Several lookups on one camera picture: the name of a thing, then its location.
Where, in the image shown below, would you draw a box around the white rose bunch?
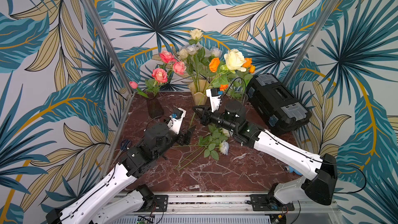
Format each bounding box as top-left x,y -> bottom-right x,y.
175,124 -> 230,171

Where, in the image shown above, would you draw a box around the cream yellow fluted vase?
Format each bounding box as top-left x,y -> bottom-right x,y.
188,79 -> 209,105

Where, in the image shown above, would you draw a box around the orange rose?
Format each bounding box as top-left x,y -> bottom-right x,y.
209,58 -> 220,73
219,84 -> 229,92
242,58 -> 252,68

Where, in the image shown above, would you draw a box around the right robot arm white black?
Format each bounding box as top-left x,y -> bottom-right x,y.
193,101 -> 337,205

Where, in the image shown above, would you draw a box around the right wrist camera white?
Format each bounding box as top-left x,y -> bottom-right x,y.
206,88 -> 223,113

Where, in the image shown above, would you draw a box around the blue plastic tool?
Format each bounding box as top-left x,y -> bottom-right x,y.
286,166 -> 302,176

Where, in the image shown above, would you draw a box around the clear glass vase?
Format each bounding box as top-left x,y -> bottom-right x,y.
232,91 -> 247,104

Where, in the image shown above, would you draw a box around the aluminium front rail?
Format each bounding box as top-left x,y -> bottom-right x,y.
111,191 -> 344,224

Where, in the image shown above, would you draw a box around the orange tulip bud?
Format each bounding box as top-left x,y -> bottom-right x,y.
249,65 -> 256,74

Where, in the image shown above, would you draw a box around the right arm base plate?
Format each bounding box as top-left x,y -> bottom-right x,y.
246,194 -> 295,212

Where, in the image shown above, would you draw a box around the pink rose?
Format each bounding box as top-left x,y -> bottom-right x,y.
167,61 -> 187,80
145,68 -> 168,96
159,50 -> 177,69

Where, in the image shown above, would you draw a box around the black plastic toolbox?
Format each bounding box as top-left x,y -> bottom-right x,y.
246,74 -> 312,136

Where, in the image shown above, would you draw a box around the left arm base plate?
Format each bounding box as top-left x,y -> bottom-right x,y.
139,195 -> 169,213

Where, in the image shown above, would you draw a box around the pink tulip bud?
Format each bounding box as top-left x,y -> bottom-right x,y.
129,82 -> 149,99

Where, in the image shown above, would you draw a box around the blue handled scissors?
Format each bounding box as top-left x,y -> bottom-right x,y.
120,139 -> 131,152

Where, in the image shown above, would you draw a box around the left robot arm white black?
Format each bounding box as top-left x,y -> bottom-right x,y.
46,122 -> 196,224

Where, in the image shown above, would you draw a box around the dark purple glass vase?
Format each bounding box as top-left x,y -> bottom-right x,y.
146,96 -> 164,118

